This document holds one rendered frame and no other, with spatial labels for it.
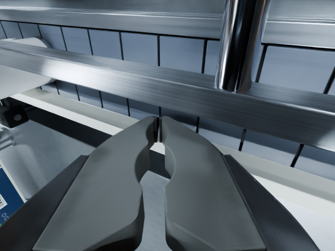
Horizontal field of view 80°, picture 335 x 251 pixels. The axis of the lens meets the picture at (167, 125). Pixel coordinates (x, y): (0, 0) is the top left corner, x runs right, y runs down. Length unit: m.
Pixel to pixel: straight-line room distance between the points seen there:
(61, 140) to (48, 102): 0.12
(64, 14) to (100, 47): 0.05
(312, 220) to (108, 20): 0.29
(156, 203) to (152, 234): 0.08
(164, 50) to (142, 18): 0.03
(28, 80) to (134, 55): 0.12
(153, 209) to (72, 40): 0.23
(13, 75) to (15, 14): 0.09
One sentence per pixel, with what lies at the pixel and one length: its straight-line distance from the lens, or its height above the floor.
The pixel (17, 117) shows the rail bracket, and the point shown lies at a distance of 0.37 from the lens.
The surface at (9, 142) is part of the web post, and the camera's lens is 0.54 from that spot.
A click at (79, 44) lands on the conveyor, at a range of 0.23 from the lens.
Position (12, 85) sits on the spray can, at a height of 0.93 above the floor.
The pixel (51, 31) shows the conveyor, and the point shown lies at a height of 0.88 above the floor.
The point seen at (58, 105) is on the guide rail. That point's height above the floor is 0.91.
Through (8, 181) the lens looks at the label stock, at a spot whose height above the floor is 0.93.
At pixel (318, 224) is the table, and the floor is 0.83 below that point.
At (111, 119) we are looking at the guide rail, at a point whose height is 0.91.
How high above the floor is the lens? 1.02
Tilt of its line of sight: 47 degrees down
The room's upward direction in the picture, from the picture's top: 133 degrees counter-clockwise
